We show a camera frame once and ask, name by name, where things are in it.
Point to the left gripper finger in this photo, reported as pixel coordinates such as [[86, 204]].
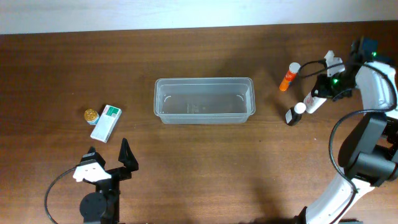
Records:
[[127, 157], [92, 160]]

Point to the clear plastic container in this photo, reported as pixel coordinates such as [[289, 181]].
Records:
[[220, 100]]

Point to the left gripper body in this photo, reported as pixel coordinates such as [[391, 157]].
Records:
[[113, 185]]

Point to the dark bottle white cap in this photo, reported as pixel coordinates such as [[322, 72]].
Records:
[[294, 114]]

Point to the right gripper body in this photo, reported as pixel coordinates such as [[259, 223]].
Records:
[[341, 83]]

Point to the white green medicine box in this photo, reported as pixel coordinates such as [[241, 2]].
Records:
[[106, 123]]

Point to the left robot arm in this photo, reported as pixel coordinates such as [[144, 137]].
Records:
[[103, 205]]

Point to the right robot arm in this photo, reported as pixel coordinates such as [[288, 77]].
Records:
[[363, 144]]

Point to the small jar gold lid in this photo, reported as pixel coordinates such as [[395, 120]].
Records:
[[91, 116]]

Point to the orange tube white cap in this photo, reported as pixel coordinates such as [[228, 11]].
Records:
[[289, 76]]

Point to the white spray bottle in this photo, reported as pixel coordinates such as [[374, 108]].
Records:
[[312, 103]]

